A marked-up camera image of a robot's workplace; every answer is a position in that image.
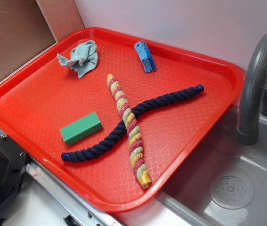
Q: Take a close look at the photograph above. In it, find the blue sponge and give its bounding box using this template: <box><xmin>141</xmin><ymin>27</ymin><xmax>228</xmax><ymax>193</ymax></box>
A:
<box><xmin>134</xmin><ymin>40</ymin><xmax>156</xmax><ymax>73</ymax></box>

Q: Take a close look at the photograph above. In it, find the grey plastic sink basin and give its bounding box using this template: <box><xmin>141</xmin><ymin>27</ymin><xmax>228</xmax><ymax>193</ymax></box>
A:
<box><xmin>157</xmin><ymin>106</ymin><xmax>267</xmax><ymax>226</ymax></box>

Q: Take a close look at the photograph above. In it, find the grey toy faucet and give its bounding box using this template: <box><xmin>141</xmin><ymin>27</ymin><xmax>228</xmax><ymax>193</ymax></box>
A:
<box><xmin>237</xmin><ymin>34</ymin><xmax>267</xmax><ymax>145</ymax></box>

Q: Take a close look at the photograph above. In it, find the multicolored twisted rope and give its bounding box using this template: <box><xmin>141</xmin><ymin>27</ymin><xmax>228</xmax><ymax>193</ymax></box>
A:
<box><xmin>106</xmin><ymin>73</ymin><xmax>153</xmax><ymax>189</ymax></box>

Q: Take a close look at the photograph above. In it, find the brown cardboard panel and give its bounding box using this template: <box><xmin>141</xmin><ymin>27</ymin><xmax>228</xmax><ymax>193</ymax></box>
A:
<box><xmin>0</xmin><ymin>0</ymin><xmax>84</xmax><ymax>81</ymax></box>

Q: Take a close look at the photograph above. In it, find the light blue crumpled cloth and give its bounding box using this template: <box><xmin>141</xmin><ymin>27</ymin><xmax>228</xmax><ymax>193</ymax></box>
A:
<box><xmin>57</xmin><ymin>40</ymin><xmax>98</xmax><ymax>79</ymax></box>

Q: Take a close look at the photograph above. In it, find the dark blue twisted rope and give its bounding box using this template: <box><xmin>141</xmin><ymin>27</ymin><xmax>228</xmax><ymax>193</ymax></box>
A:
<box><xmin>61</xmin><ymin>84</ymin><xmax>205</xmax><ymax>163</ymax></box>

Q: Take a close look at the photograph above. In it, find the grey sink drain strainer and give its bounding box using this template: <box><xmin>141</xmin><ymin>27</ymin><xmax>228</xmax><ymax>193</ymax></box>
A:
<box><xmin>208</xmin><ymin>170</ymin><xmax>255</xmax><ymax>210</ymax></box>

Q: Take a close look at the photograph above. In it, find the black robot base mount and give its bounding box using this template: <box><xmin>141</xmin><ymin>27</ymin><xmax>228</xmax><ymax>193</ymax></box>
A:
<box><xmin>0</xmin><ymin>136</ymin><xmax>27</xmax><ymax>206</ymax></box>

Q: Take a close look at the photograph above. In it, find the red plastic tray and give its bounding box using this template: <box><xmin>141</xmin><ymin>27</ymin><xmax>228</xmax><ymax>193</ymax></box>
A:
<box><xmin>0</xmin><ymin>28</ymin><xmax>244</xmax><ymax>213</ymax></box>

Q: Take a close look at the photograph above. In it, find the green rectangular block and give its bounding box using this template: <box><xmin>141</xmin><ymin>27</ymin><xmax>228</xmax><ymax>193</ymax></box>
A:
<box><xmin>60</xmin><ymin>112</ymin><xmax>103</xmax><ymax>146</ymax></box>

